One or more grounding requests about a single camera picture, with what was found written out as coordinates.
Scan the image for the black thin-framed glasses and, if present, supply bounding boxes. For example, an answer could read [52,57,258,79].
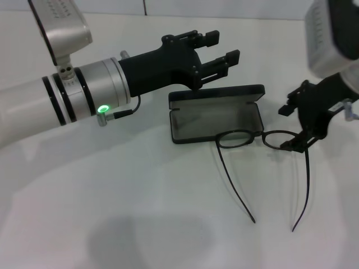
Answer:
[215,129,311,233]

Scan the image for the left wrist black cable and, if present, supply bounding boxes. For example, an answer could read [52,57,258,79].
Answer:
[96,94,141,127]

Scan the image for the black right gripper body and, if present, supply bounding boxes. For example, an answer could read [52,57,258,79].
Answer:
[287,72,348,141]

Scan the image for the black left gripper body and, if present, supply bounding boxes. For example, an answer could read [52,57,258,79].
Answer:
[117,33,207,98]

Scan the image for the black glasses case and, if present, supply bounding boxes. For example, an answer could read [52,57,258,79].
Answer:
[167,84,266,146]

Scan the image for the right gripper silver plug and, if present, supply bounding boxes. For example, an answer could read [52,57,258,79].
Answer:
[342,100,359,122]

